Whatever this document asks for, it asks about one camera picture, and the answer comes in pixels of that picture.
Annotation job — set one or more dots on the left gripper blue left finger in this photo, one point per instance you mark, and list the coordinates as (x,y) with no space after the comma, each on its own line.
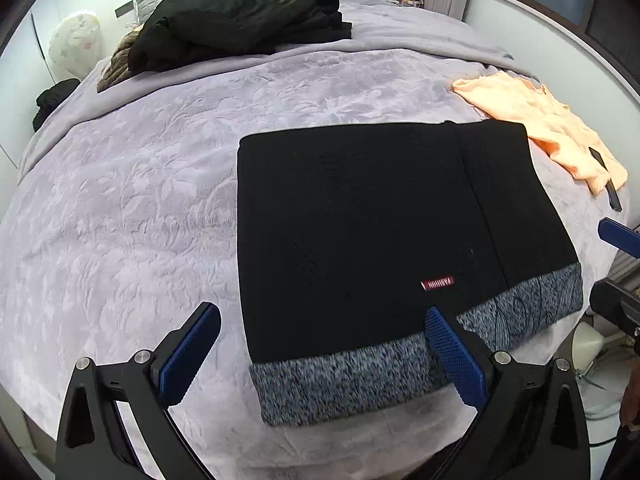
(180,355)

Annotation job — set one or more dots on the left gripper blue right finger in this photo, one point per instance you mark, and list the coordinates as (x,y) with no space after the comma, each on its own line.
(463,355)

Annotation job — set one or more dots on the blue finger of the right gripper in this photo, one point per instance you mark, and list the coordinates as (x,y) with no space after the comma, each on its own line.
(619,236)

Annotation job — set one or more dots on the black pants with patterned side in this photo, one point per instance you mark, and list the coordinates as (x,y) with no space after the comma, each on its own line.
(347,235)

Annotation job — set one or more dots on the person right hand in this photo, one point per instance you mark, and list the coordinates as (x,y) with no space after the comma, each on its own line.
(629,410)

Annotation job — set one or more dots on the lilac plush bed blanket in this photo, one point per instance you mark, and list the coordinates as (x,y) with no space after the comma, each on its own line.
(126,220)

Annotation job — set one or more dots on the orange garment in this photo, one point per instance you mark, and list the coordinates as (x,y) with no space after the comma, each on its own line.
(561,134)

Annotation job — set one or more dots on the black garment beside bed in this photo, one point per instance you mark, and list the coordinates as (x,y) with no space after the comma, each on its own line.
(49,100)

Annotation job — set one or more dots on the brown knitted garment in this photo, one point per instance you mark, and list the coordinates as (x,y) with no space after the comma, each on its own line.
(118,68)

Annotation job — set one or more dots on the white floral plastic bag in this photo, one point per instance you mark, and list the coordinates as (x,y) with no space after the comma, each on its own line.
(75,45)

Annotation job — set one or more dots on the black clothes pile on bed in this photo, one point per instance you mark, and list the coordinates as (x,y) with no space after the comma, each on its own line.
(182,32)

